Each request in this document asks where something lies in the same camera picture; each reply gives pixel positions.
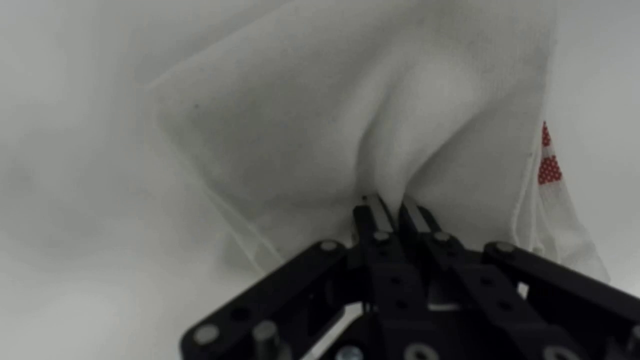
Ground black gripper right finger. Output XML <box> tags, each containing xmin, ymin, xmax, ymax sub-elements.
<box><xmin>397</xmin><ymin>196</ymin><xmax>640</xmax><ymax>360</ymax></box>

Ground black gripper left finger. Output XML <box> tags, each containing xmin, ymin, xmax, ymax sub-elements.
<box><xmin>179</xmin><ymin>194</ymin><xmax>435</xmax><ymax>360</ymax></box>

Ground clear plastic bag red contents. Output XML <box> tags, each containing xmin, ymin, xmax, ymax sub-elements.
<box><xmin>147</xmin><ymin>0</ymin><xmax>611</xmax><ymax>285</ymax></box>

